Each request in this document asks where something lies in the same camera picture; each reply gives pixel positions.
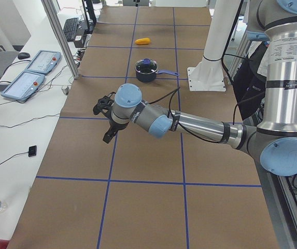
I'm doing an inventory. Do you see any lower teach pendant tablet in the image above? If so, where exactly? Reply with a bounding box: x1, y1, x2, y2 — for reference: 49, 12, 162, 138
1, 71, 45, 102

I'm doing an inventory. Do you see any glass pot lid purple knob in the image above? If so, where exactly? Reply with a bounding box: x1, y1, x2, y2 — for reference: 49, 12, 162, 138
135, 58, 158, 74

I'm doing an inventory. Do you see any person in white shirt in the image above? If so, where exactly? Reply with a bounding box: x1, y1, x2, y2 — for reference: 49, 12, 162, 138
233, 41, 270, 120

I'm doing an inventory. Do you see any dark blue saucepan purple handle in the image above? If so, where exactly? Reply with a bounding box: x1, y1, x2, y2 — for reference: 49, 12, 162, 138
135, 58, 179, 83

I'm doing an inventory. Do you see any small black square device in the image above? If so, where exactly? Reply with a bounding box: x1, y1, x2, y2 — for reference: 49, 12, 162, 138
28, 145, 37, 157

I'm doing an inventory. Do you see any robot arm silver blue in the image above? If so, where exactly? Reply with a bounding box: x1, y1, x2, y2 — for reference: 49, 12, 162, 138
93, 1, 297, 176

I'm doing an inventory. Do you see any black computer keyboard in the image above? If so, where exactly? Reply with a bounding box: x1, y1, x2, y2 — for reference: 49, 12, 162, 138
63, 18, 79, 42

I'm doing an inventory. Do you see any upper teach pendant tablet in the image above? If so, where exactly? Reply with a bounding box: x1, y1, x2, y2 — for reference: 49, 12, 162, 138
25, 50, 61, 75

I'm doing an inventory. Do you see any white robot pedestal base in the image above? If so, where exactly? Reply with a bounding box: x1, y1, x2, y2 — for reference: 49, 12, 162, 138
187, 0, 243, 92

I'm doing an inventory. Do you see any yellow toy corn cob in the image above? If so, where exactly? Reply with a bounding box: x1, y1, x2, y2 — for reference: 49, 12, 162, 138
135, 37, 151, 46

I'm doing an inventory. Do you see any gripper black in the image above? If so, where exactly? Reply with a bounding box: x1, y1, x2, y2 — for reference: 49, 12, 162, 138
103, 118, 128, 144

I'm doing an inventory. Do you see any aluminium frame post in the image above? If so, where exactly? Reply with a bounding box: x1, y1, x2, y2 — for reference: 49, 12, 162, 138
41, 0, 79, 79

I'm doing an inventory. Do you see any teach pendant tablet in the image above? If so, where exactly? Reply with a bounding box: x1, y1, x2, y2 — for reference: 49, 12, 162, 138
1, 71, 45, 102
25, 50, 61, 75

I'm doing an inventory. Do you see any black computer mouse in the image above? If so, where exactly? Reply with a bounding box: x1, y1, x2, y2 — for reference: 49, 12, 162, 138
17, 52, 31, 60

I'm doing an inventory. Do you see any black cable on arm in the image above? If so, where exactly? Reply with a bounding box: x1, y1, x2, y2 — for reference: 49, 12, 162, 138
143, 87, 242, 143

